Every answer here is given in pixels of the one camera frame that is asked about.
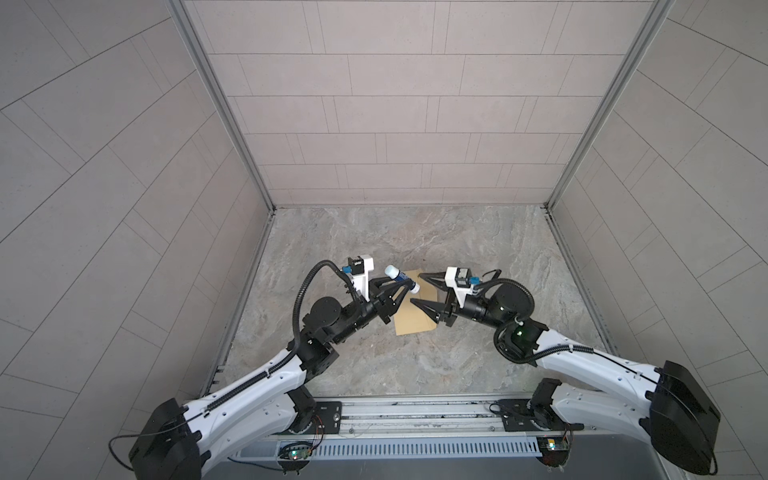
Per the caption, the tan kraft paper envelope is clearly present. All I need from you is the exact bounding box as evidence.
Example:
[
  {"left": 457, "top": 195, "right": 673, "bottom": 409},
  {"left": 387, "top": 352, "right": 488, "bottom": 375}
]
[{"left": 392, "top": 269, "right": 448, "bottom": 337}]

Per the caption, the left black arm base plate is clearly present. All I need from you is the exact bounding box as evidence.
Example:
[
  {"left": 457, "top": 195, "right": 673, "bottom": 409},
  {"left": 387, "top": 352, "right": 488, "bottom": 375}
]
[{"left": 289, "top": 401, "right": 343, "bottom": 435}]

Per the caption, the right black corrugated cable conduit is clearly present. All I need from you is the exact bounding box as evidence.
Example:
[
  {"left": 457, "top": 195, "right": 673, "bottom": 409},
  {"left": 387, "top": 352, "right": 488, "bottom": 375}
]
[{"left": 473, "top": 269, "right": 719, "bottom": 475}]

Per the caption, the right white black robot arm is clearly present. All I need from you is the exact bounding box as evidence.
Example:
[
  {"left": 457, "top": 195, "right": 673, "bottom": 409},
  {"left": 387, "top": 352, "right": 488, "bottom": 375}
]
[{"left": 415, "top": 267, "right": 721, "bottom": 475}]

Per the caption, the left green circuit board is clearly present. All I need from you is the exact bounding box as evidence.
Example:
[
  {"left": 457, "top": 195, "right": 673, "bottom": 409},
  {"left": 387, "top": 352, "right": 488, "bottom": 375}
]
[{"left": 277, "top": 441, "right": 314, "bottom": 463}]

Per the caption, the left black corrugated cable conduit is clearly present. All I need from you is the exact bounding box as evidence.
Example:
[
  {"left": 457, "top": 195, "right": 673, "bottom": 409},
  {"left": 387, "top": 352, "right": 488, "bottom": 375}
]
[{"left": 203, "top": 259, "right": 358, "bottom": 412}]

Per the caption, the white slotted cable duct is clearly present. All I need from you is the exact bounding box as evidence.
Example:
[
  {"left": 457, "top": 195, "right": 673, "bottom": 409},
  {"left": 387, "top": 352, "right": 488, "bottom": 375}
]
[{"left": 233, "top": 437, "right": 542, "bottom": 462}]

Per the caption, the black corrugated cable conduit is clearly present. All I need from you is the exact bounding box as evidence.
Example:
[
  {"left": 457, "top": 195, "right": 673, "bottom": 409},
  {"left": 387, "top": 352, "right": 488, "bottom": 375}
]
[
  {"left": 203, "top": 259, "right": 358, "bottom": 412},
  {"left": 473, "top": 269, "right": 719, "bottom": 475}
]

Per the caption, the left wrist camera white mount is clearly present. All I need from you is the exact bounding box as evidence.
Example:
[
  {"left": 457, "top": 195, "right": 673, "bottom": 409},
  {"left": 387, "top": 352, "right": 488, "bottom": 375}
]
[{"left": 342, "top": 255, "right": 374, "bottom": 302}]

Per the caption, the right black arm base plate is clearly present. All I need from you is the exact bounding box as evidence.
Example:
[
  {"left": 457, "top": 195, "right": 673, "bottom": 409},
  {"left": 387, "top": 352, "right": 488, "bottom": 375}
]
[{"left": 488, "top": 399, "right": 585, "bottom": 433}]

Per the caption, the blue white glue stick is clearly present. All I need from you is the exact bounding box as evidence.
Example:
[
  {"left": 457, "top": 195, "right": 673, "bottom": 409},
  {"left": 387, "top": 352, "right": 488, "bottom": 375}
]
[{"left": 384, "top": 265, "right": 420, "bottom": 294}]

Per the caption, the right circuit board module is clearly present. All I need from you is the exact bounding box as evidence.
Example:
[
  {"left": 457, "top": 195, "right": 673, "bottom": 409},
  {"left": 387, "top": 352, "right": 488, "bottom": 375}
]
[{"left": 536, "top": 437, "right": 571, "bottom": 468}]

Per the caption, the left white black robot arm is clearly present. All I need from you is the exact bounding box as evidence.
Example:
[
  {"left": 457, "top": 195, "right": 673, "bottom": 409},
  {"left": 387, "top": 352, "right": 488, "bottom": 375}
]
[{"left": 128, "top": 276, "right": 418, "bottom": 479}]

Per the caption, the aluminium mounting rail frame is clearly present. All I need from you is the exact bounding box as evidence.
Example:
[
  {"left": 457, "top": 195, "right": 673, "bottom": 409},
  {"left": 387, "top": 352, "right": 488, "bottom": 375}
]
[{"left": 167, "top": 392, "right": 673, "bottom": 444}]

